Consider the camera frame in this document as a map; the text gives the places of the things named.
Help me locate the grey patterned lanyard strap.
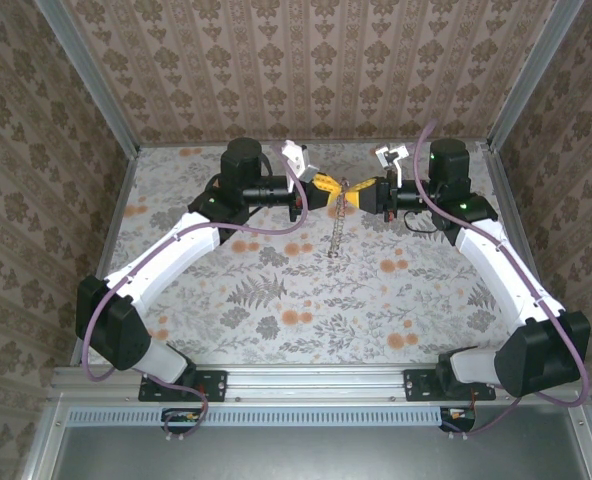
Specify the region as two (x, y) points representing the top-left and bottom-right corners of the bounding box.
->
(325, 175), (358, 260)

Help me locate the floral patterned table cover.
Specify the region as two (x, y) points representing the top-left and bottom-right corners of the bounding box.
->
(83, 141), (547, 366)

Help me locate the grey metal sheet panel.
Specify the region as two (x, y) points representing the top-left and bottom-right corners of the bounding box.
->
(25, 404), (592, 480)

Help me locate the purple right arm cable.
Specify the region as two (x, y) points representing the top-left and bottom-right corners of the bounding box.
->
(414, 119), (592, 441)

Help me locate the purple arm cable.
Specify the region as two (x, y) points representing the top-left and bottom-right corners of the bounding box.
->
(83, 143), (308, 444)
(414, 119), (592, 441)

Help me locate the aluminium side rail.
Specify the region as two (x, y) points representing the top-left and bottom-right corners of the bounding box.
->
(70, 147), (142, 369)
(480, 142), (567, 366)

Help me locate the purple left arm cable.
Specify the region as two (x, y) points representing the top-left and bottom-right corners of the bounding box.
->
(83, 143), (308, 444)

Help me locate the thin aluminium back rail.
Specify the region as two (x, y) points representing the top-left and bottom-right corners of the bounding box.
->
(138, 139), (490, 149)

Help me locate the aluminium frame post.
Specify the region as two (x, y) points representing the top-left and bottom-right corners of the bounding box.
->
(32, 0), (142, 155)
(485, 0), (587, 154)

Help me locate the aluminium mounting rail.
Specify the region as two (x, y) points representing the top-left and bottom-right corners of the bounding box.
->
(50, 364), (587, 405)

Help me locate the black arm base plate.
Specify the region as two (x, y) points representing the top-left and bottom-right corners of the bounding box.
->
(138, 368), (228, 403)
(402, 368), (497, 403)

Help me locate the grey slotted cable duct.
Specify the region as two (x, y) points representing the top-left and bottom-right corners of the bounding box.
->
(68, 407), (470, 429)

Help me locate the black connector with wires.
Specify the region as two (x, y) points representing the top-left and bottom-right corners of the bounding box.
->
(438, 405), (477, 434)
(161, 407), (203, 435)

